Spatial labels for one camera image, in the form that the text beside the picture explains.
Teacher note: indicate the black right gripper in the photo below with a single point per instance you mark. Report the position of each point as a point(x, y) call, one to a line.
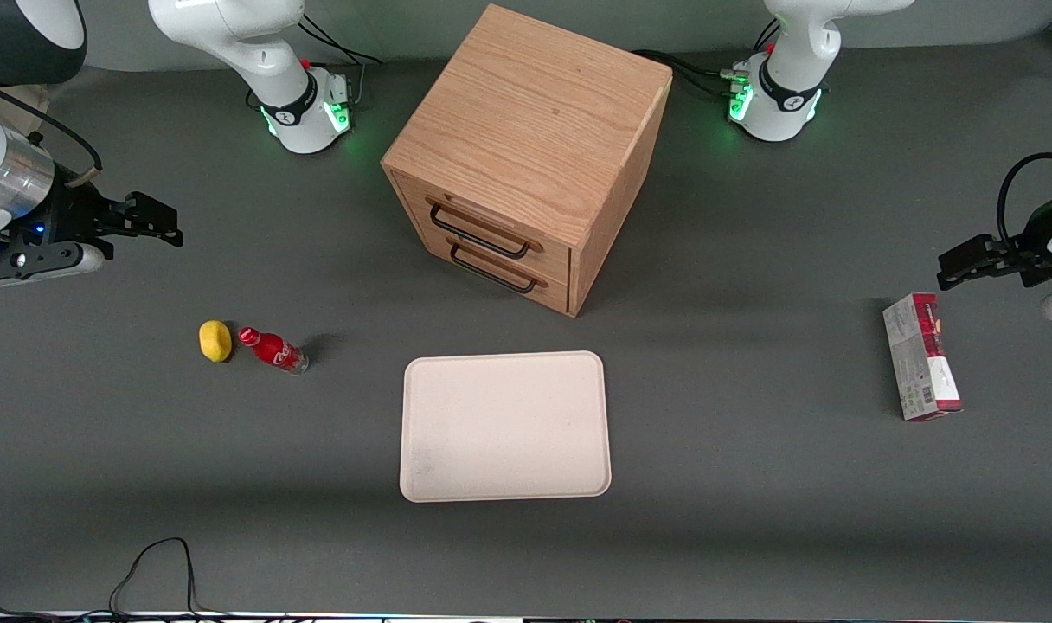
point(66, 215)

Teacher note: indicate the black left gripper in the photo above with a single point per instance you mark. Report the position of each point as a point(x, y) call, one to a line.
point(1029, 251)

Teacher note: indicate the small red coke bottle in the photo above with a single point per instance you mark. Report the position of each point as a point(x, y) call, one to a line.
point(275, 350)

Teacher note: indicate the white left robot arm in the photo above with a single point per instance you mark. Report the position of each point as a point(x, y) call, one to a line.
point(785, 95)

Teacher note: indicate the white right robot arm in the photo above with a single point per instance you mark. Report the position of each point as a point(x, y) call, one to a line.
point(284, 86)

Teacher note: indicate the beige rectangular tray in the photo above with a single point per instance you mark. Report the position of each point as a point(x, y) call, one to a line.
point(504, 426)

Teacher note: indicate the red and white carton box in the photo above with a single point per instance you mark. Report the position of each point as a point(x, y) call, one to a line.
point(922, 359)

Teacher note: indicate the yellow lemon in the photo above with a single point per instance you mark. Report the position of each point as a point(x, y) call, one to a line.
point(215, 341)

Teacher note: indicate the wooden two-drawer cabinet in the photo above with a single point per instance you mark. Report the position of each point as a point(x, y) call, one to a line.
point(526, 121)

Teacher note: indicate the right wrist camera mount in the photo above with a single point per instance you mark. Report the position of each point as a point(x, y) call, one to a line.
point(24, 260)

